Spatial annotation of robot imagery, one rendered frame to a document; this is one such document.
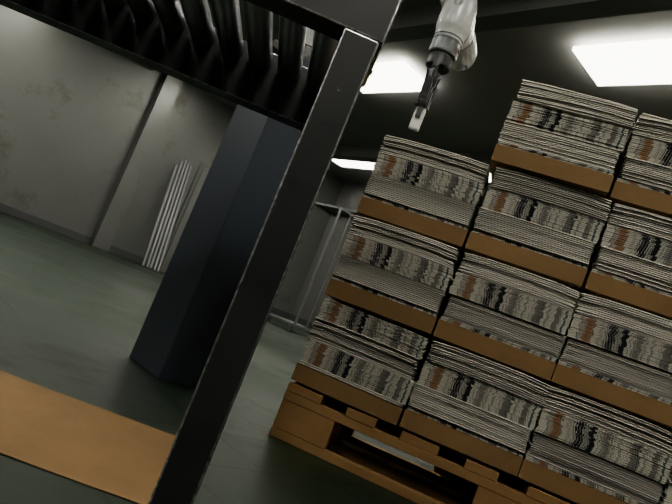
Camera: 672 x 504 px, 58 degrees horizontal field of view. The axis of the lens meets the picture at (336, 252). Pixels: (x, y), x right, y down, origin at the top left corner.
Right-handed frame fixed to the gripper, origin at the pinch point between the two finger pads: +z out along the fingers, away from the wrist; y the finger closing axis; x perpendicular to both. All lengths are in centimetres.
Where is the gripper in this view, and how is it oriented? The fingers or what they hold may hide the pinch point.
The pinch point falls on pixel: (417, 119)
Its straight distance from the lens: 183.8
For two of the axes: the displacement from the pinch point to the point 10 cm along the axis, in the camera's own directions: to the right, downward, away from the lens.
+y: 2.1, 2.0, 9.6
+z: -3.7, 9.2, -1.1
